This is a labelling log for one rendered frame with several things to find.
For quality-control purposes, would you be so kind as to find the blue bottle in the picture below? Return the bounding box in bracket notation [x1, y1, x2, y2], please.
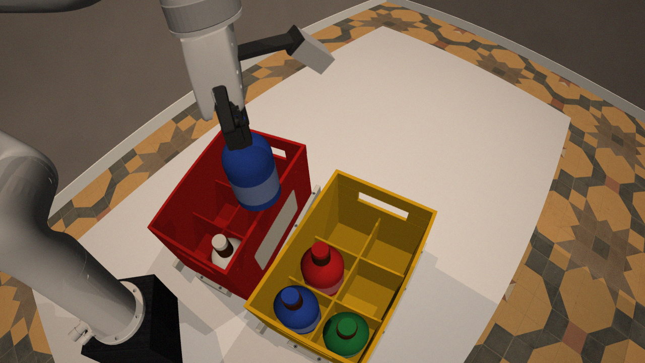
[221, 128, 281, 211]
[273, 285, 321, 335]

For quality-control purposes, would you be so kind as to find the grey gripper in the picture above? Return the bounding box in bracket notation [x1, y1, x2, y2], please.
[170, 8, 252, 151]

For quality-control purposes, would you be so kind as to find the red crate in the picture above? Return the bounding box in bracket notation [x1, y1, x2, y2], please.
[147, 129, 312, 300]

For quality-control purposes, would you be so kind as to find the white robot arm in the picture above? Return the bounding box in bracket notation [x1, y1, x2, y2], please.
[0, 0, 335, 345]

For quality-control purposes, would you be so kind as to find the white bottle with grey label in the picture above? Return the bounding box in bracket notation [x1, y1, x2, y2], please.
[212, 234, 242, 270]

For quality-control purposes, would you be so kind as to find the green bottle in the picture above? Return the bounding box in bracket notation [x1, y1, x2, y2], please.
[322, 312, 369, 358]

